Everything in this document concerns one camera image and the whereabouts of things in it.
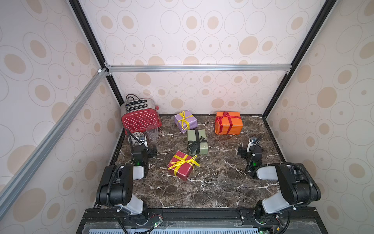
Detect clear plastic cup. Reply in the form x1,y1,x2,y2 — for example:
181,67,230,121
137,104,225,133
146,125,159,143

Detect black frame post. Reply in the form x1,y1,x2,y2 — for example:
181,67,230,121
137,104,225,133
262,0,337,120
68,0,124,105

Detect red ribbon on orange box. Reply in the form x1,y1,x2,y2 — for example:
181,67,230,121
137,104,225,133
215,111,242,135

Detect diagonal aluminium bar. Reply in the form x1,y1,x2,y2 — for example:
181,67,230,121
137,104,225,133
1,68,109,218

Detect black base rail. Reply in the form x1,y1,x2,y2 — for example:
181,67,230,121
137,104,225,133
77,207,328,234

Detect purple gift box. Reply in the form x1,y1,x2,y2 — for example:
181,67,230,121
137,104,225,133
174,111,198,134

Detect dark red gift box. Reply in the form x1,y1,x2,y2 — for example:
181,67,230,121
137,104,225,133
168,151,193,181

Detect yellow ribbon on purple box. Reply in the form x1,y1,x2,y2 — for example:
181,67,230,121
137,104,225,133
178,111,193,130

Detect yellow ribbon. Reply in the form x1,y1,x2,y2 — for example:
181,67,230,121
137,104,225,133
168,154,200,176
178,111,193,130

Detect black ribbon on green box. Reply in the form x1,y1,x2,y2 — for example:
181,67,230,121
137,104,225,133
187,129,208,155

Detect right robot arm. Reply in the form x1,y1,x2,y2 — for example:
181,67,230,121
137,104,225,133
237,136,321,223

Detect green gift box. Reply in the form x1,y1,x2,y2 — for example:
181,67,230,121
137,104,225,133
186,129,209,156

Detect patterned ceramic bowl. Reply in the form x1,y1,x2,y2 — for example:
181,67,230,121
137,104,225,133
128,132,147,146

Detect orange gift box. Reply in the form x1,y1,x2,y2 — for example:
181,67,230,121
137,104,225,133
214,111,244,136

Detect red polka dot toaster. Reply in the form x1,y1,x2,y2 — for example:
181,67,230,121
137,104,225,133
120,94,162,133

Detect horizontal aluminium bar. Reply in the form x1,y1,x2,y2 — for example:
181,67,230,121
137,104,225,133
107,64,292,73

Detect black frame post left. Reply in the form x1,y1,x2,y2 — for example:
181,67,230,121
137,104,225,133
68,0,124,105

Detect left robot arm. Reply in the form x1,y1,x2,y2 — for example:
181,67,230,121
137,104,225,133
95,129,157,215

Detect black frame post right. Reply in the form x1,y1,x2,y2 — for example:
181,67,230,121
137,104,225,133
262,0,337,120

